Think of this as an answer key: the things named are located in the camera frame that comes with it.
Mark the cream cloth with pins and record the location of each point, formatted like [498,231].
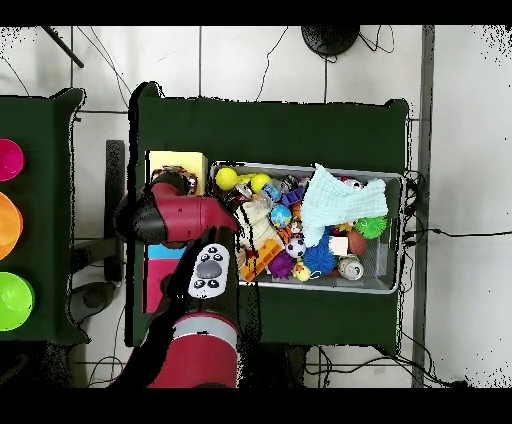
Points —
[260,228]

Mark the mint green cloth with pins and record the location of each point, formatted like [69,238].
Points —
[340,200]

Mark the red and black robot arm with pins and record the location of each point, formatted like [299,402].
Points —
[188,216]

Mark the wooden three-hole box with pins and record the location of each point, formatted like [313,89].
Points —
[176,158]

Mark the silver mesh bin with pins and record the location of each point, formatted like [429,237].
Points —
[380,280]

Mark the yellow ball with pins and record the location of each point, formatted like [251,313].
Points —
[260,182]
[226,178]

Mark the black upright panel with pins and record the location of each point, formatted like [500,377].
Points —
[115,160]

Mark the blue globe ball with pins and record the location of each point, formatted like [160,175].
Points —
[281,216]

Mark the orange building block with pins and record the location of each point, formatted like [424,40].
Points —
[264,256]

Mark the dark green table cloth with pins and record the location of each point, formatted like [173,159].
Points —
[280,132]

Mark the purple spiky toy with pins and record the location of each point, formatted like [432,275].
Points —
[280,264]

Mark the small soccer ball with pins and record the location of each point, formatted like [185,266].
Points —
[296,248]

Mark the yellow duck plush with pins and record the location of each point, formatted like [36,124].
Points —
[300,272]

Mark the blue spiky ball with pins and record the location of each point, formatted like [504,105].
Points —
[319,259]

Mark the grey stand foot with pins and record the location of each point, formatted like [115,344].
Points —
[92,300]

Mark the dark green side-table cloth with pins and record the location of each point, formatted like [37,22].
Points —
[40,120]

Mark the pink bowl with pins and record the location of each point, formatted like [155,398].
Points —
[10,160]

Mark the black rod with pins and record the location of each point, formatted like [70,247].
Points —
[64,48]

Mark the orange bowl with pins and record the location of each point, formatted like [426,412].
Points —
[8,226]

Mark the black round stand base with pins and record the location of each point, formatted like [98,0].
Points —
[330,40]

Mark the green bowl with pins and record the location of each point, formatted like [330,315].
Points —
[14,302]

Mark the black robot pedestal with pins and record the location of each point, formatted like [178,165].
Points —
[272,368]

